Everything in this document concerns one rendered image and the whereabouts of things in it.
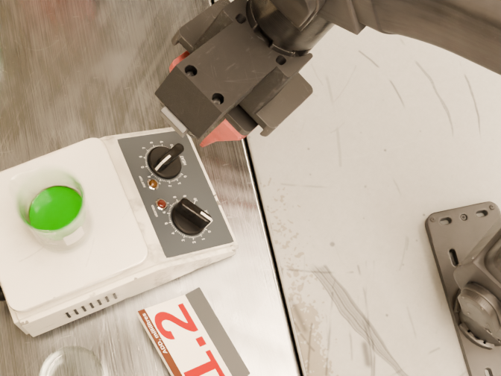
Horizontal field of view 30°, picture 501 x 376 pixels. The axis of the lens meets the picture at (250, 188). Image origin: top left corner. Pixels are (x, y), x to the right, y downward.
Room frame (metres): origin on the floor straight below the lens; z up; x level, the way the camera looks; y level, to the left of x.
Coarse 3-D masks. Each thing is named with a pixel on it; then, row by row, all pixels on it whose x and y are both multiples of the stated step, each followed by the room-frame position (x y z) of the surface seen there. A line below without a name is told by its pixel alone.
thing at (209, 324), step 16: (160, 304) 0.16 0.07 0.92; (192, 304) 0.17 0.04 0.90; (208, 304) 0.17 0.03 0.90; (208, 320) 0.16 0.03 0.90; (208, 336) 0.14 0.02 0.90; (224, 336) 0.14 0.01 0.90; (160, 352) 0.12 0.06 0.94; (224, 352) 0.13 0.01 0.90; (224, 368) 0.12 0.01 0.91; (240, 368) 0.12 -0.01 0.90
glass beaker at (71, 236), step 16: (16, 176) 0.22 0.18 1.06; (32, 176) 0.23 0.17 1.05; (48, 176) 0.23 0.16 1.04; (64, 176) 0.23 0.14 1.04; (16, 192) 0.21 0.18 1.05; (32, 192) 0.22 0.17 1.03; (80, 192) 0.23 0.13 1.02; (16, 208) 0.20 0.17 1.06; (64, 224) 0.19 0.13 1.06; (80, 224) 0.20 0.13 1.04; (48, 240) 0.18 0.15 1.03; (64, 240) 0.18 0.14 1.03; (80, 240) 0.19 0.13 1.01
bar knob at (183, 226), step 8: (184, 200) 0.25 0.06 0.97; (176, 208) 0.24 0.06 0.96; (184, 208) 0.24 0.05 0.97; (192, 208) 0.24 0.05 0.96; (200, 208) 0.24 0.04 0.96; (176, 216) 0.23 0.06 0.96; (184, 216) 0.23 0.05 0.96; (192, 216) 0.23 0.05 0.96; (200, 216) 0.23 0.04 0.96; (208, 216) 0.24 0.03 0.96; (176, 224) 0.23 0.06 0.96; (184, 224) 0.23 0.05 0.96; (192, 224) 0.23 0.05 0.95; (200, 224) 0.23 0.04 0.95; (208, 224) 0.23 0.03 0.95; (184, 232) 0.22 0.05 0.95; (192, 232) 0.22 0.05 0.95; (200, 232) 0.22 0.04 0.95
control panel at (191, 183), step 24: (120, 144) 0.29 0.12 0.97; (144, 144) 0.30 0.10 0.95; (168, 144) 0.31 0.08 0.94; (144, 168) 0.27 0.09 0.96; (192, 168) 0.29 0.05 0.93; (144, 192) 0.25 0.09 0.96; (168, 192) 0.26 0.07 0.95; (192, 192) 0.26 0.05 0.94; (168, 216) 0.23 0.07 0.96; (216, 216) 0.24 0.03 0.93; (168, 240) 0.21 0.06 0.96; (192, 240) 0.22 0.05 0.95; (216, 240) 0.22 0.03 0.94
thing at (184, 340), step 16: (176, 304) 0.17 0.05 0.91; (160, 320) 0.15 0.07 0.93; (176, 320) 0.15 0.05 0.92; (192, 320) 0.15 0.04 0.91; (160, 336) 0.13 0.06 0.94; (176, 336) 0.14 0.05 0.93; (192, 336) 0.14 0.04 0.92; (176, 352) 0.12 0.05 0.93; (192, 352) 0.12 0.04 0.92; (208, 352) 0.13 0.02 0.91; (192, 368) 0.11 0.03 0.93; (208, 368) 0.11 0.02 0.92
